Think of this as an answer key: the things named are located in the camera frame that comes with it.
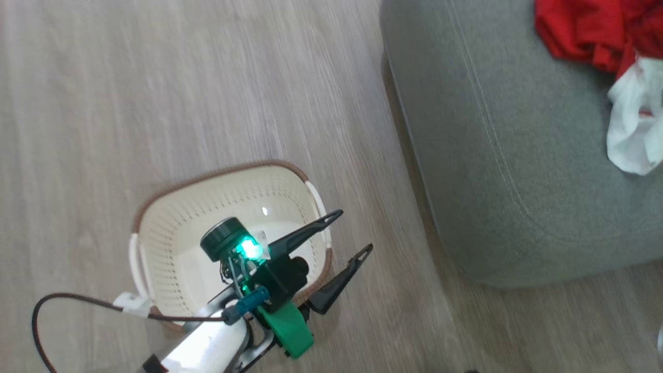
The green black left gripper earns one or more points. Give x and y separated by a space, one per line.
290 331

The red and white garment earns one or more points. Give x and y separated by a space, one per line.
634 134

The plain red garment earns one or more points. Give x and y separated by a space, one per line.
580 26

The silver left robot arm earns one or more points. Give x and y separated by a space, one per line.
207 347

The cream laundry basket brown rim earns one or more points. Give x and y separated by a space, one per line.
176 243

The grey fabric sofa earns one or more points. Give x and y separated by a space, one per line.
492 129

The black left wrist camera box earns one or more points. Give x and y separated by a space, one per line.
279 280

